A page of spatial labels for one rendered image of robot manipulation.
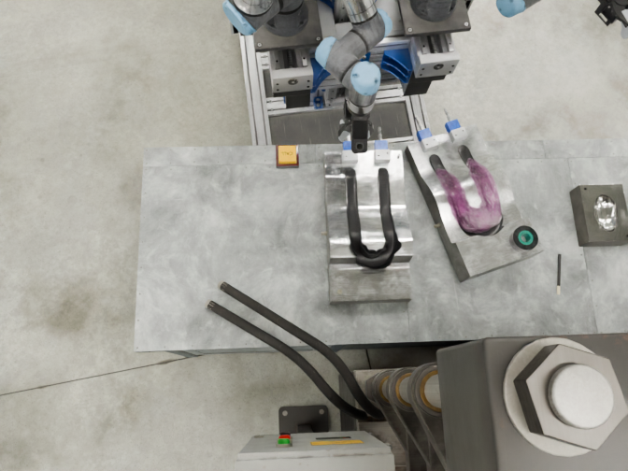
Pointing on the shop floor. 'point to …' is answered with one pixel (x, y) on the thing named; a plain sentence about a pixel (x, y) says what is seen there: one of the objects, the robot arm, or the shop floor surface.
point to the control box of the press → (314, 446)
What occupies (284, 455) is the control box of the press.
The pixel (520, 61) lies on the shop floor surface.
